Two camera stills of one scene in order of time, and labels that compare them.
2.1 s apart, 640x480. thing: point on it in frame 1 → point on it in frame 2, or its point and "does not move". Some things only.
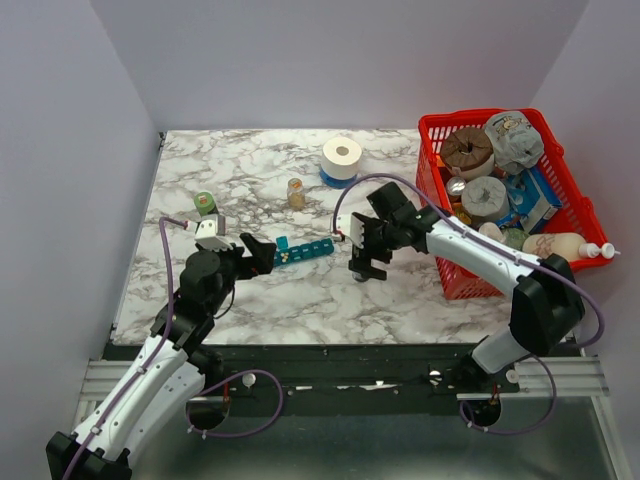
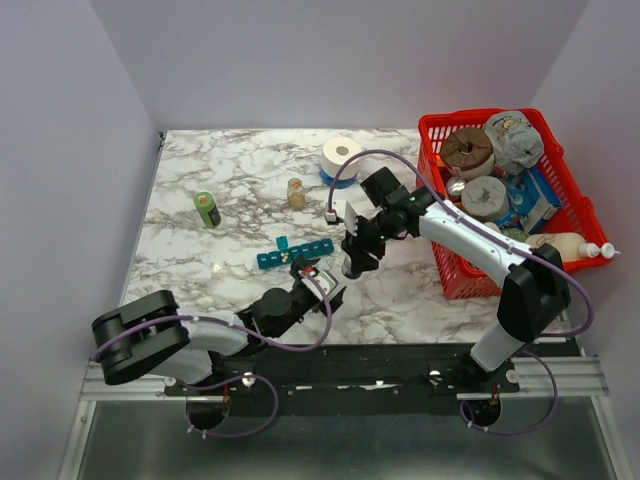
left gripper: [252, 266] → [298, 264]
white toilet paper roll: [340, 157] does not move
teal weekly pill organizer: [286, 254] does not move
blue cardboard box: [530, 200] does not move
